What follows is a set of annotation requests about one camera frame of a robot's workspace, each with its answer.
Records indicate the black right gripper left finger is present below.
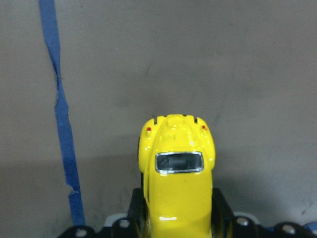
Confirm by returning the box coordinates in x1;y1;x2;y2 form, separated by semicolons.
59;188;145;238

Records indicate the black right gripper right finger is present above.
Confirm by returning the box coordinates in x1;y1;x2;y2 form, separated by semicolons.
211;188;317;238

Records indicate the brown paper table cover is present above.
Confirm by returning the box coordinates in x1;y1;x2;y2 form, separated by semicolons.
0;0;317;238

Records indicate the yellow beetle toy car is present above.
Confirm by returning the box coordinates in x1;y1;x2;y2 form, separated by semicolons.
138;114;215;238

